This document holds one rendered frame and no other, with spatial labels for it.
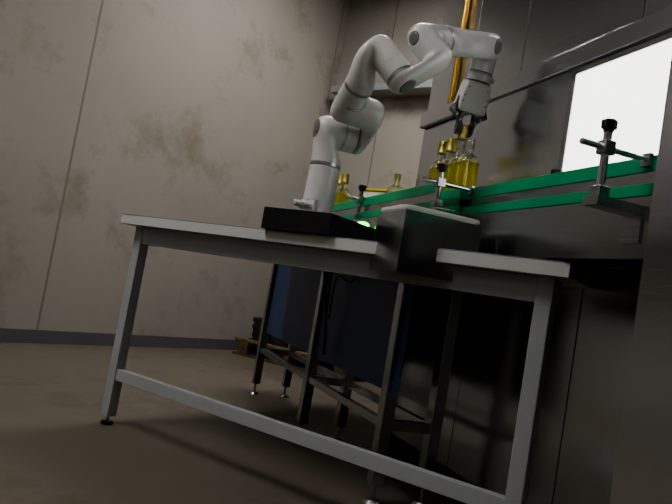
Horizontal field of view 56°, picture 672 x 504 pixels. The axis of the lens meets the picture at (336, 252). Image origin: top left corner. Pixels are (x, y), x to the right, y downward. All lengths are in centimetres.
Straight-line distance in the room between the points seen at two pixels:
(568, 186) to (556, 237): 13
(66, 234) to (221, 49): 185
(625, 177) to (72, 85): 345
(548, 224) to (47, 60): 328
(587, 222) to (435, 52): 65
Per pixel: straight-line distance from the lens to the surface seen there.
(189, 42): 489
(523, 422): 156
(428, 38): 184
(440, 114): 260
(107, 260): 443
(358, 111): 188
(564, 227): 151
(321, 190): 191
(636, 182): 142
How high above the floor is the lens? 60
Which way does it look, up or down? 4 degrees up
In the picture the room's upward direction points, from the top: 10 degrees clockwise
